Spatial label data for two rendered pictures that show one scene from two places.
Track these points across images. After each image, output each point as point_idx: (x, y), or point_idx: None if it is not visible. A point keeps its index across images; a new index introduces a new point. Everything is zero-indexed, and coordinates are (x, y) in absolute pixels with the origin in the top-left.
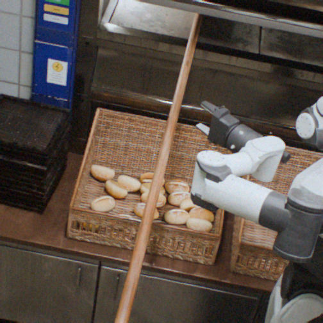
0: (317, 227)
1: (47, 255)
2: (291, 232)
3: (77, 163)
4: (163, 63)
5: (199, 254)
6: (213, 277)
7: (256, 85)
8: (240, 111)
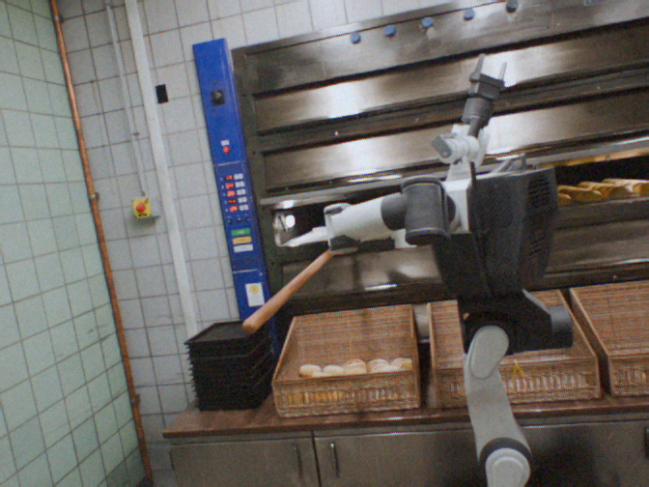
0: (436, 197)
1: (263, 440)
2: (412, 208)
3: None
4: (335, 262)
5: (403, 398)
6: (422, 415)
7: (413, 255)
8: (409, 280)
